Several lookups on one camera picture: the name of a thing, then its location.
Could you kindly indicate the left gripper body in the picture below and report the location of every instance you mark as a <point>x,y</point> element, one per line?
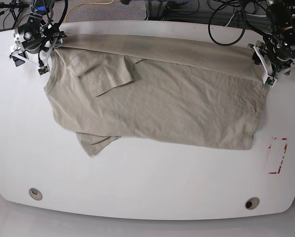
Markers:
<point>276,59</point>

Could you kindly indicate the left table cable grommet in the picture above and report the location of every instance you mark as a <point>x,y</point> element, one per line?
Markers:
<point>35,194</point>

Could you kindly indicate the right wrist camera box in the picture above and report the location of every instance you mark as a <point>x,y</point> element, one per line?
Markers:
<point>43,70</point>

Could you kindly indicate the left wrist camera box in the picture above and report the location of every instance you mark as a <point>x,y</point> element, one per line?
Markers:
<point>269,80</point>

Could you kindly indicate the table cable grommet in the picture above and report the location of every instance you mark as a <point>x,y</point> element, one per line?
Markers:
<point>252,203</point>
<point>35,194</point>

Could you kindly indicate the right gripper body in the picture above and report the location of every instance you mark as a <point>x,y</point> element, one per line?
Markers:
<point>43,52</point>

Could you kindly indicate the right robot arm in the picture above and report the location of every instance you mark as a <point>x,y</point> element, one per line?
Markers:
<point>35,40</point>

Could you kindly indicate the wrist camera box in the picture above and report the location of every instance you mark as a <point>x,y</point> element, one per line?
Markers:
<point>43,70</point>
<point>269,80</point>

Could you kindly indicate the right table cable grommet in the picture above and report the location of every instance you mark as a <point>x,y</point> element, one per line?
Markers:
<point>252,203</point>

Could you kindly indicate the black tripod stand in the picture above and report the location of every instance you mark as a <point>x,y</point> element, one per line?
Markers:
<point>11,11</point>

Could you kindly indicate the beige T-shirt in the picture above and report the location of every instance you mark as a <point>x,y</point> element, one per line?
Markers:
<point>171,90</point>

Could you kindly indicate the red tape rectangle marking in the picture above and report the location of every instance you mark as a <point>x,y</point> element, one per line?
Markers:
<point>275,155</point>

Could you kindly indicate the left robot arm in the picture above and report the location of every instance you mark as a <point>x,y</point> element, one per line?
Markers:
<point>280,14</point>

